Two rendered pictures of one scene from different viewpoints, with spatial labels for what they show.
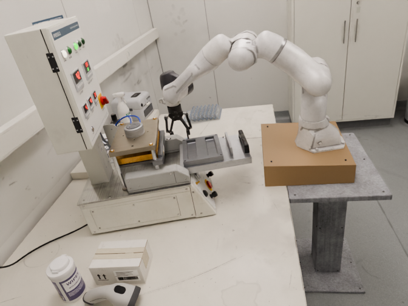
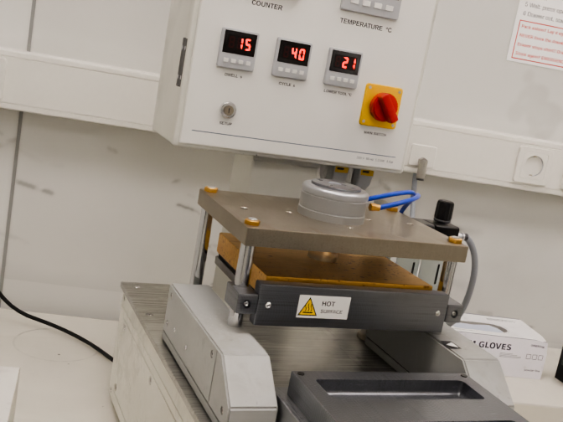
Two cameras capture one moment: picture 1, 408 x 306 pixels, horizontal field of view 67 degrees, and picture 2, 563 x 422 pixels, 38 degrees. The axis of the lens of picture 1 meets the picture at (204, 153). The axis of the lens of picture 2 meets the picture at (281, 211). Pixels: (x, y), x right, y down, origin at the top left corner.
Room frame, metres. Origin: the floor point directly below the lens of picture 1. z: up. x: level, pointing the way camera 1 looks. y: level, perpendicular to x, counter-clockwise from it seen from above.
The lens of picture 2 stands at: (0.75, -0.56, 1.29)
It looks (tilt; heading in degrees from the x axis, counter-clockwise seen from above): 11 degrees down; 66
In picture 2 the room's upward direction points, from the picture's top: 10 degrees clockwise
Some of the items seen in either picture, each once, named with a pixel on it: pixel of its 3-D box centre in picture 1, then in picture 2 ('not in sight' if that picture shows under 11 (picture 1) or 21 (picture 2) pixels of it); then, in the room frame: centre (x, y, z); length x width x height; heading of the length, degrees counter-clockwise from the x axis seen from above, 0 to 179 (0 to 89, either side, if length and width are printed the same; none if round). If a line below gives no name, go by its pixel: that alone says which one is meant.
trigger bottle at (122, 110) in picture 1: (123, 110); not in sight; (2.03, 0.49, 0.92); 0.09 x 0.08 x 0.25; 81
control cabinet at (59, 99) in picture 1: (81, 109); (295, 82); (1.18, 0.44, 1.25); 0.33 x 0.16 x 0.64; 0
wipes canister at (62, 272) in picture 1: (66, 278); not in sight; (0.74, 0.53, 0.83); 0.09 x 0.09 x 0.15
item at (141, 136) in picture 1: (130, 138); (330, 231); (1.20, 0.30, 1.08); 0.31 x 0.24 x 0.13; 0
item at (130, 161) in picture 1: (138, 141); (329, 252); (1.19, 0.27, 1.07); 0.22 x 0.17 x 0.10; 0
